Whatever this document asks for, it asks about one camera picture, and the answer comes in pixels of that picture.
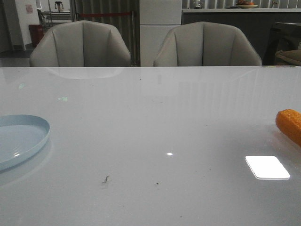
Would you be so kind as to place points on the white cabinet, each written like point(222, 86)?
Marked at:
point(157, 17)

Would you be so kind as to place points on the fruit bowl on counter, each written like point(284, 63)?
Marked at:
point(245, 4)

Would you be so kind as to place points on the light blue round plate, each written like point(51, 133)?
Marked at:
point(21, 137)

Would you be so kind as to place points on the right beige upholstered chair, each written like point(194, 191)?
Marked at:
point(206, 44)

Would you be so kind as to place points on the metal barrier post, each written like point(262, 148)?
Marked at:
point(134, 38)

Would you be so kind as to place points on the red barrier belt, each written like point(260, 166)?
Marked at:
point(106, 14)

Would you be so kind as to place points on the orange toy corn cob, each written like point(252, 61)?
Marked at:
point(289, 122)

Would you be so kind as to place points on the red trash bin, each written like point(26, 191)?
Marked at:
point(36, 33)

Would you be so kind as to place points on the grey counter with white top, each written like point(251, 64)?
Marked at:
point(256, 24)

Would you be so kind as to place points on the left beige upholstered chair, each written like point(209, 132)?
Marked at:
point(81, 44)

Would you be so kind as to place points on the beige upholstered chair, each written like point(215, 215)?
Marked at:
point(81, 44)
point(206, 44)

